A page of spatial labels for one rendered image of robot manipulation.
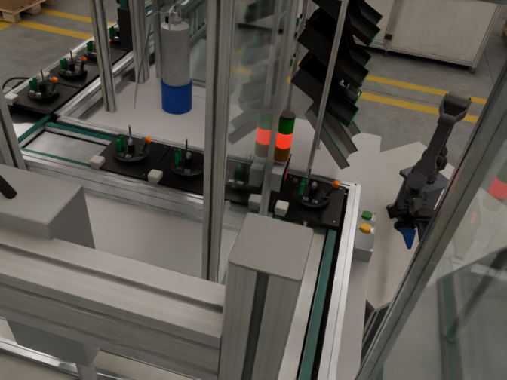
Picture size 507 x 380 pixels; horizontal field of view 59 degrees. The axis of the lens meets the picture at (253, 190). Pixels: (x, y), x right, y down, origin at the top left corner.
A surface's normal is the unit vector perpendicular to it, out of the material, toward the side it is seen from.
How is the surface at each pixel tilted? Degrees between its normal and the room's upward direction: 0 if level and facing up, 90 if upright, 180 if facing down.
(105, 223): 0
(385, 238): 0
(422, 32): 90
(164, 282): 0
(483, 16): 90
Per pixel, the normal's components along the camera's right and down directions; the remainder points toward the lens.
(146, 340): -0.26, 0.61
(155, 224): 0.09, -0.76
